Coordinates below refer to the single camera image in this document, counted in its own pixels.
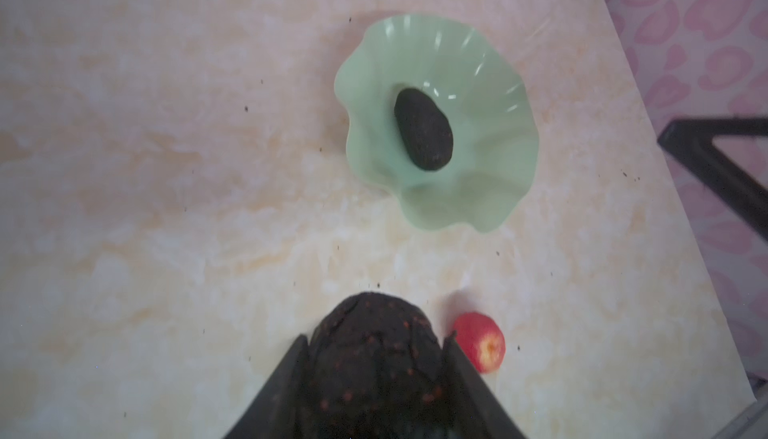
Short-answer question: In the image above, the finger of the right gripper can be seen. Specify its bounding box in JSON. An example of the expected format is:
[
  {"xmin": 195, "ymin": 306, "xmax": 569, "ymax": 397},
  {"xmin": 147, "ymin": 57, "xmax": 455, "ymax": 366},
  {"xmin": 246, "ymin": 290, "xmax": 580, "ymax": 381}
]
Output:
[{"xmin": 657, "ymin": 116, "xmax": 767, "ymax": 239}]

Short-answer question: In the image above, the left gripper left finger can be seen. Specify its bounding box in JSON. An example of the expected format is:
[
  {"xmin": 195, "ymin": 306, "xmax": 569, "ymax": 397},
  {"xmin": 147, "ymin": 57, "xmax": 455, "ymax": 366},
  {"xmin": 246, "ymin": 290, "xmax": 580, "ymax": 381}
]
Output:
[{"xmin": 224, "ymin": 334, "xmax": 309, "ymax": 439}]

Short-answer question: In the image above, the dark avocado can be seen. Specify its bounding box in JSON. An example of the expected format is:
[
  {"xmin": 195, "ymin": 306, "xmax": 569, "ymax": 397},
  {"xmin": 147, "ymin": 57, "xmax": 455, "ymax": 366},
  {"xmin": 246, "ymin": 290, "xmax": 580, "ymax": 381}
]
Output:
[
  {"xmin": 394, "ymin": 88, "xmax": 454, "ymax": 171},
  {"xmin": 298, "ymin": 292, "xmax": 457, "ymax": 438}
]

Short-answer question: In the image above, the red apple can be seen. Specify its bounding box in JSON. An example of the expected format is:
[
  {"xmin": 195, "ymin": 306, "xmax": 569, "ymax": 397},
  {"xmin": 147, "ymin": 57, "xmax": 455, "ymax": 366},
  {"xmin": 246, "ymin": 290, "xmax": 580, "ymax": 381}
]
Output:
[{"xmin": 453, "ymin": 312, "xmax": 506, "ymax": 374}]

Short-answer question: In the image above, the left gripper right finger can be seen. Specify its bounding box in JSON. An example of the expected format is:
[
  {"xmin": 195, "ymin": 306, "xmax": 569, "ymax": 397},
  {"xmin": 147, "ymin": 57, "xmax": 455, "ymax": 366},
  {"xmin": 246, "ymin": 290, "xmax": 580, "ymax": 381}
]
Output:
[{"xmin": 442, "ymin": 332, "xmax": 526, "ymax": 439}]

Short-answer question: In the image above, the light green fruit bowl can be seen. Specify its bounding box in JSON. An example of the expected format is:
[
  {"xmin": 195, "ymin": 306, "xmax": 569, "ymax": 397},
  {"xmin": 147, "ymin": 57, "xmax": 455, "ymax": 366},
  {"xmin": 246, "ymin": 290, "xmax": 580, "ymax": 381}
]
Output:
[{"xmin": 334, "ymin": 13, "xmax": 539, "ymax": 233}]

